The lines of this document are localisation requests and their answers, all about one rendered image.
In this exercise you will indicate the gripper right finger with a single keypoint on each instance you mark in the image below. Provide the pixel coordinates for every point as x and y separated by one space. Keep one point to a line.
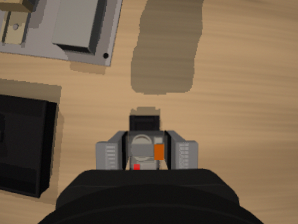
181 154

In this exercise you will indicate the grey mounting plate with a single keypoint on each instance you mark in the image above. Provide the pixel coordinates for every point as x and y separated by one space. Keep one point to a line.
31 33

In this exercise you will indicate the black open-top tray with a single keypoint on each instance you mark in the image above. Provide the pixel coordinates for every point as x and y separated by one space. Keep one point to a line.
22 130

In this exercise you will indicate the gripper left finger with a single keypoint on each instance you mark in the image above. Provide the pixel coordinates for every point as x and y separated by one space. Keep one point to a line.
108 154

